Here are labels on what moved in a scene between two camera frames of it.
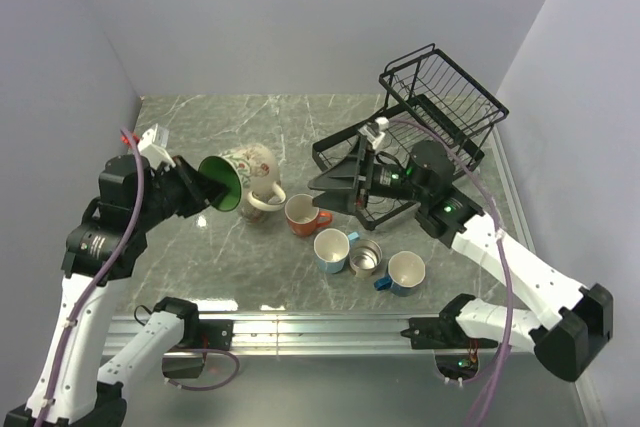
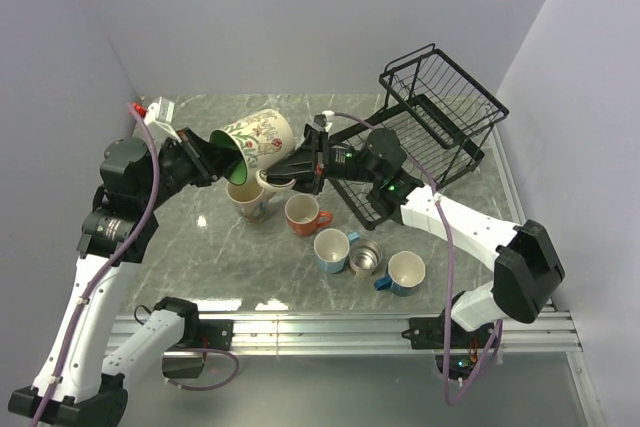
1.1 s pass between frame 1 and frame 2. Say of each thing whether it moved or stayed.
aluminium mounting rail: stayed
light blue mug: stayed
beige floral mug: moved
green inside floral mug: moved
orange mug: stayed
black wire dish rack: stayed
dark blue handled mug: stayed
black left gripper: moved
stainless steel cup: stayed
